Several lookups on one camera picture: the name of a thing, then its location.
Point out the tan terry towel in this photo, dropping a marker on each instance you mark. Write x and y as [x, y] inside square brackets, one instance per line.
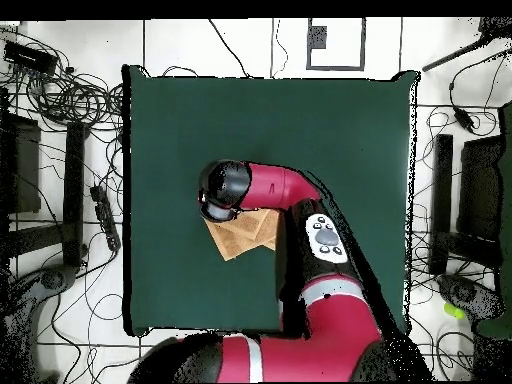
[240, 236]

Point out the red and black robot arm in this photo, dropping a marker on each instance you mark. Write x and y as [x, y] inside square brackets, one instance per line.
[280, 184]

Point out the dark green table cloth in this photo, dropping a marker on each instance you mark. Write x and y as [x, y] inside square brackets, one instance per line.
[200, 120]

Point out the black power strip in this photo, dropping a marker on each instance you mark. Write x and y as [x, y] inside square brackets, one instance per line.
[104, 218]

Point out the grey stand base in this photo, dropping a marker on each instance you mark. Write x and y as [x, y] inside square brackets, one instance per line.
[52, 278]

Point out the yellow-green small object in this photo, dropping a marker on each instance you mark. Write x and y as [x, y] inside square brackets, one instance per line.
[454, 311]

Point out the black tripod base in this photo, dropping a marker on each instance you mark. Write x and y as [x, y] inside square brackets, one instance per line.
[466, 294]

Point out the black square case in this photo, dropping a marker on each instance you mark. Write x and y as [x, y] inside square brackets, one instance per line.
[24, 168]
[482, 188]

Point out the black power adapter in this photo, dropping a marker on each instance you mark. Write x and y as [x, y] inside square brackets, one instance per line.
[464, 119]

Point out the black electronics box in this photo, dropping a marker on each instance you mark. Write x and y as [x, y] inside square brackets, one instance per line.
[30, 58]

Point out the black tripod pole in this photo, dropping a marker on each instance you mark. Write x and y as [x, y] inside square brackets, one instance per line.
[496, 26]

